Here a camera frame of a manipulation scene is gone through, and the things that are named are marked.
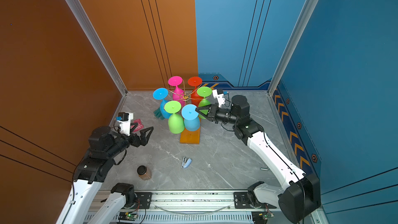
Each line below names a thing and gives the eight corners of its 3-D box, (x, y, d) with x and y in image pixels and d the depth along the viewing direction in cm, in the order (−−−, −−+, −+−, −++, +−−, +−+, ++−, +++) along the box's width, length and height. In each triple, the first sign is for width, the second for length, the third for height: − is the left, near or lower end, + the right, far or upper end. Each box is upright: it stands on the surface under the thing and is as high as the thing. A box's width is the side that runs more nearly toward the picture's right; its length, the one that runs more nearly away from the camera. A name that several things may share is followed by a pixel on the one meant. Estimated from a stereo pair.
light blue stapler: (182, 167, 86) (181, 165, 83) (184, 158, 89) (183, 157, 87) (190, 168, 85) (189, 167, 83) (192, 160, 88) (191, 158, 86)
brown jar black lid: (142, 180, 82) (135, 174, 74) (144, 171, 84) (138, 165, 77) (150, 180, 82) (144, 174, 74) (152, 171, 84) (147, 165, 77)
